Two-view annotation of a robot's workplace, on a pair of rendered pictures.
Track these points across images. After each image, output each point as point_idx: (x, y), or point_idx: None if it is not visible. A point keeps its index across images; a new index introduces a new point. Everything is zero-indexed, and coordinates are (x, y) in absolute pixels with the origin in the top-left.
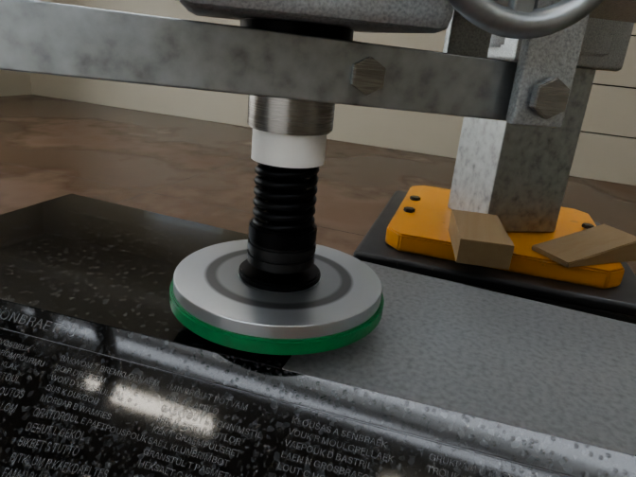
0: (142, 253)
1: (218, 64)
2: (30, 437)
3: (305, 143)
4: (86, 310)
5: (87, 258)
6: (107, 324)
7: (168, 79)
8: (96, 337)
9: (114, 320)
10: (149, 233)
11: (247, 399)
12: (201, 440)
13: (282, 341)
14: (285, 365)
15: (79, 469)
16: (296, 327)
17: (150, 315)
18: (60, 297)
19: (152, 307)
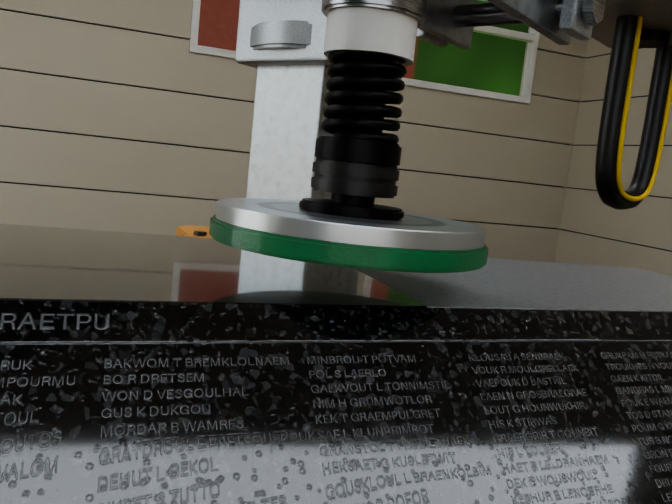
0: (41, 249)
1: None
2: (117, 499)
3: (414, 29)
4: (97, 294)
5: None
6: (159, 300)
7: None
8: (151, 321)
9: (161, 296)
10: (2, 235)
11: (410, 349)
12: (385, 412)
13: (459, 252)
14: (425, 304)
15: None
16: (468, 234)
17: (197, 290)
18: (21, 287)
19: (180, 284)
